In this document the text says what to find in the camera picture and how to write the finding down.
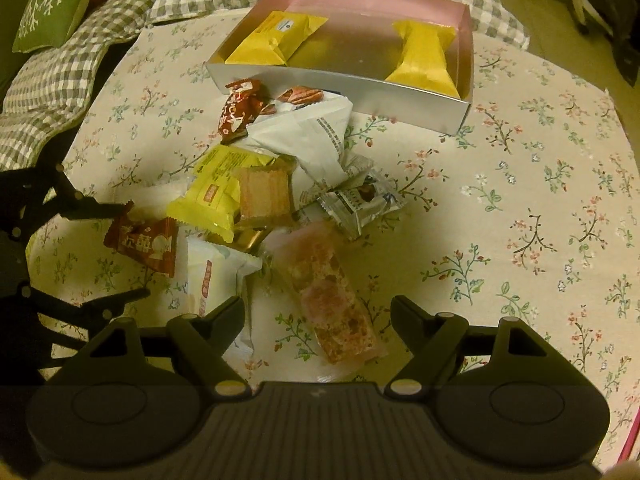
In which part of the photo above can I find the white newsprint pattern packet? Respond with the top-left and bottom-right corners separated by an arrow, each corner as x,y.
340,154 -> 376,183

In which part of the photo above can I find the white packet with pecan picture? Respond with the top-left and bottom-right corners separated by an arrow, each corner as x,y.
245,86 -> 361,196

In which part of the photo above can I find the silver packet with nut picture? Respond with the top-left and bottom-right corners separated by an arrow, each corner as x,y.
317,180 -> 407,241

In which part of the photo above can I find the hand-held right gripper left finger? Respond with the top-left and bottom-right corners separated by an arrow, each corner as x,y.
87,296 -> 251,401

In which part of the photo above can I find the small yellow snack packet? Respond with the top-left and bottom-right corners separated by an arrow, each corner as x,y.
166,145 -> 276,243

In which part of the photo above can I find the clear packet with brown biscuit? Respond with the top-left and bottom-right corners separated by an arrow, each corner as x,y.
232,160 -> 298,231

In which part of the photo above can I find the green pillow white branch print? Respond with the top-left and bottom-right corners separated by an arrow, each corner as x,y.
12,0 -> 113,53

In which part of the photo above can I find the white snack packet red label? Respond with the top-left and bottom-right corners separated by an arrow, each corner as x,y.
182,237 -> 264,366

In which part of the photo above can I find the floral tablecloth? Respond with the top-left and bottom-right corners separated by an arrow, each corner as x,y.
25,7 -> 640,461

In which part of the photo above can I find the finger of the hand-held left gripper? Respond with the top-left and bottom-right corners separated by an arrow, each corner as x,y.
0,162 -> 135,241
17,285 -> 151,332

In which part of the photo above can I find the yellow bow-shaped snack packet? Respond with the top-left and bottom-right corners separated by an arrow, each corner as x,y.
384,19 -> 460,97

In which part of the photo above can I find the red-brown candy wrapper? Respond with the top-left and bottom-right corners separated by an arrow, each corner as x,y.
103,202 -> 180,278
217,78 -> 273,146

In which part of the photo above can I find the pink nougat bar packet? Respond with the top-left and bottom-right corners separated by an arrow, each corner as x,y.
262,222 -> 388,366

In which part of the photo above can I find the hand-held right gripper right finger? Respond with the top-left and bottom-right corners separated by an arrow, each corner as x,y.
385,296 -> 551,401

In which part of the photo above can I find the large yellow snack packet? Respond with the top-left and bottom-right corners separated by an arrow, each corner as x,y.
224,10 -> 328,67

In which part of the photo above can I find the silver box with pink inside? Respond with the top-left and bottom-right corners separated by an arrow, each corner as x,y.
205,0 -> 473,136

